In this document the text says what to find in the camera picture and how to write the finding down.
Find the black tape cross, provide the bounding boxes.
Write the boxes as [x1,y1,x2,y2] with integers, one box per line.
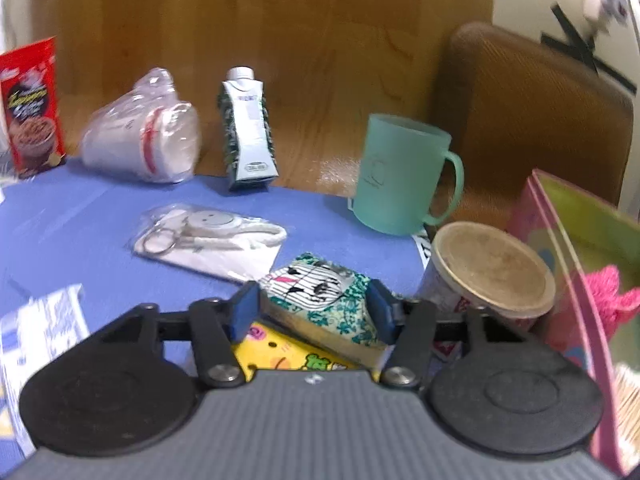
[540,2,640,93]

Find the plastic-wrapped paper cup stack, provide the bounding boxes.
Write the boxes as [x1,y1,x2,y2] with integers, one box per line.
[80,67,202,184]

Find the white and blue tissue packet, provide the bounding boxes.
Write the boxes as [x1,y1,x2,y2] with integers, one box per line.
[0,283,91,453]

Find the lidded paper cup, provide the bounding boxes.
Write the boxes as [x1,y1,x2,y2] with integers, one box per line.
[415,221,557,333]

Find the striped patterned fabric pouch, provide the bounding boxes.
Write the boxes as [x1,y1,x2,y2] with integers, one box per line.
[257,252,396,348]

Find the teal plastic mug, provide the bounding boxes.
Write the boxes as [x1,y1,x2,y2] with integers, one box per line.
[348,113,465,236]

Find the yellow cartoon packet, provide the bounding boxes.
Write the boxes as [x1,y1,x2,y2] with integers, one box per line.
[232,321,371,372]

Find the red snack box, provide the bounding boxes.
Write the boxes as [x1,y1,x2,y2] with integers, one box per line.
[0,36,67,178]

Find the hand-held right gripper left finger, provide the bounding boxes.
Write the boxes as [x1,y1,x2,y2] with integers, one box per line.
[90,282,261,388]

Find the small milk carton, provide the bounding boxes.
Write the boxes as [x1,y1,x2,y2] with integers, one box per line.
[216,66,279,192]

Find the pink biscuit tin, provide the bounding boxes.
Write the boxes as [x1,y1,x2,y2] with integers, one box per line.
[507,169,640,478]

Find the pink knitted cloth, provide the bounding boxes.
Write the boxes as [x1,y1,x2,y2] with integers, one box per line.
[582,265,640,341]

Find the bagged white smiley keychain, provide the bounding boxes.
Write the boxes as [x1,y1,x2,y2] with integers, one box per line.
[125,203,288,283]

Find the wood-pattern vinyl sheet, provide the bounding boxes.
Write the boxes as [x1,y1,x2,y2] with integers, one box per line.
[30,0,501,201]

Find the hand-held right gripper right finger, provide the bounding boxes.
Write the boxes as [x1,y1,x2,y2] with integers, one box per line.
[367,279,546,391]

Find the blue tablecloth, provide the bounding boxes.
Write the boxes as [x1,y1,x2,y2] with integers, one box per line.
[0,157,431,466]

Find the brown chair back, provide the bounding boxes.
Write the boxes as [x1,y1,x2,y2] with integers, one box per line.
[432,21,635,231]

